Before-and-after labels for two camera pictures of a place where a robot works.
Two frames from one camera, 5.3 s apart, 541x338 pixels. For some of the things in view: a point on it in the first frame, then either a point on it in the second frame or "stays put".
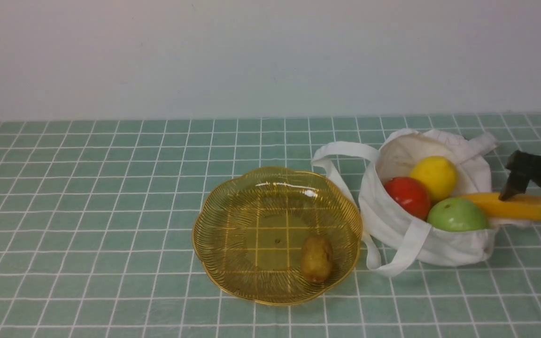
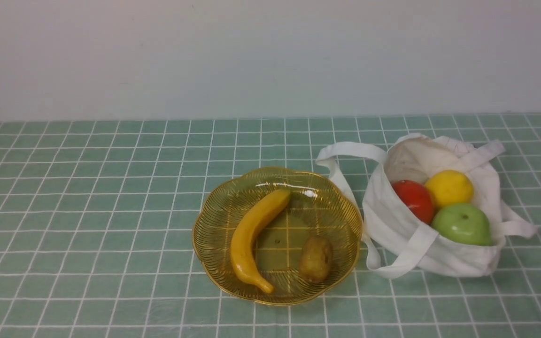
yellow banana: x=517 y=207 → x=242 y=240
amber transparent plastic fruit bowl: x=278 y=236 stays put
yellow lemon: x=439 y=176 → x=449 y=187
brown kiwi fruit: x=316 y=258 stays put
